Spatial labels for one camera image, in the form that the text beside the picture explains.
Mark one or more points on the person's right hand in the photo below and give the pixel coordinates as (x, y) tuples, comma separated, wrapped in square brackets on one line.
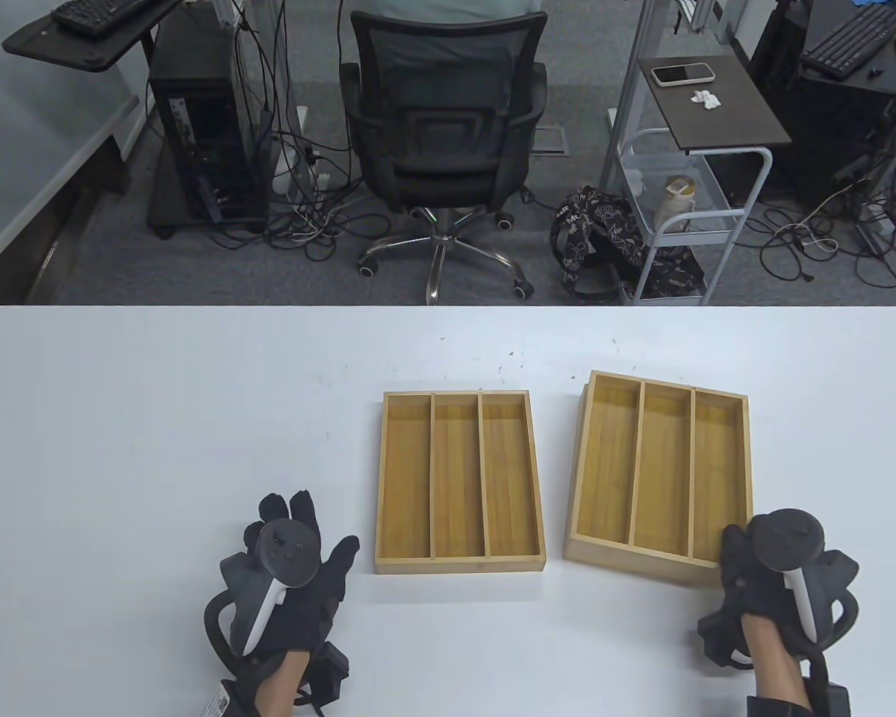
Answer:
[(769, 597)]

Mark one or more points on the person's left hand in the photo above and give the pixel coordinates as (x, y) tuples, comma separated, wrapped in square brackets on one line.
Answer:
[(321, 590)]

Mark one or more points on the person's left forearm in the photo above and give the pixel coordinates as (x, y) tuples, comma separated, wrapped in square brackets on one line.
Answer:
[(280, 691)]

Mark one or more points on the person's right forearm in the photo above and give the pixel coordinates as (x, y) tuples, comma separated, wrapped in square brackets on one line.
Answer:
[(773, 665)]

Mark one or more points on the black white left hand controller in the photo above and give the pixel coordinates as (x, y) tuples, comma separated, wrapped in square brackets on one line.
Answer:
[(287, 553)]

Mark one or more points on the white wrist tag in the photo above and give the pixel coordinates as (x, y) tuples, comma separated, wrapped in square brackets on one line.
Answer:
[(222, 702)]

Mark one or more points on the white metal trolley cart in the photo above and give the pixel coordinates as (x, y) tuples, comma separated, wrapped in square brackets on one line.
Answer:
[(694, 239)]

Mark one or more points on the beige drink bottle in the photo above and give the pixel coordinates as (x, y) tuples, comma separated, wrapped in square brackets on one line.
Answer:
[(679, 196)]

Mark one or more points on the black patterned bag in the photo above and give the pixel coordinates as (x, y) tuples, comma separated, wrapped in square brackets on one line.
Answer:
[(590, 224)]

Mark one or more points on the black computer tower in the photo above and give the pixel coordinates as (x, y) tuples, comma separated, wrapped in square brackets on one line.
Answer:
[(209, 134)]

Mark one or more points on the black mesh office chair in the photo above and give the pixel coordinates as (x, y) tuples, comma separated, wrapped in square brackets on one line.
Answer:
[(440, 134)]

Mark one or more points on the dark brown side table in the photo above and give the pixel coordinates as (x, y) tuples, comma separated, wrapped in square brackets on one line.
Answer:
[(724, 112)]

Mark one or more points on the white side desk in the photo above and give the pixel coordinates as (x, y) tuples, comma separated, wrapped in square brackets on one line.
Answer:
[(37, 187)]

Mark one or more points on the crumpled white tissue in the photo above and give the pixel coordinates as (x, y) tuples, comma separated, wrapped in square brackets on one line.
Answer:
[(705, 98)]

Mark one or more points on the grey floor socket plate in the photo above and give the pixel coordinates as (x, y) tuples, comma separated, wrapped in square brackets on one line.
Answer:
[(551, 142)]

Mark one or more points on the smartphone with beige case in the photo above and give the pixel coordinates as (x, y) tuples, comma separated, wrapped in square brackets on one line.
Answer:
[(683, 74)]

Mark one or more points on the black keyboard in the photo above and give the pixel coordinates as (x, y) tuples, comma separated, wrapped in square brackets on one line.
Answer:
[(93, 15), (851, 41)]

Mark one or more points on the black keyboard shelf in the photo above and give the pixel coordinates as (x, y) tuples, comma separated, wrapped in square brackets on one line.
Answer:
[(82, 48)]

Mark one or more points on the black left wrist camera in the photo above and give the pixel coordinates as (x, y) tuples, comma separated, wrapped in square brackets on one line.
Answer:
[(332, 668)]

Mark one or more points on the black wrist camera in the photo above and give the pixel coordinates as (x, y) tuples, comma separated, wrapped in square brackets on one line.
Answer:
[(832, 698), (332, 668)]

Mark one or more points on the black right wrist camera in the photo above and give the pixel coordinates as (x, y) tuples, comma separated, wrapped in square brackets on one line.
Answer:
[(832, 698)]

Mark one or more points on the silver metal frame post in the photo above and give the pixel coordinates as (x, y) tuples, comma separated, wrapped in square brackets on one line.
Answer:
[(631, 82)]

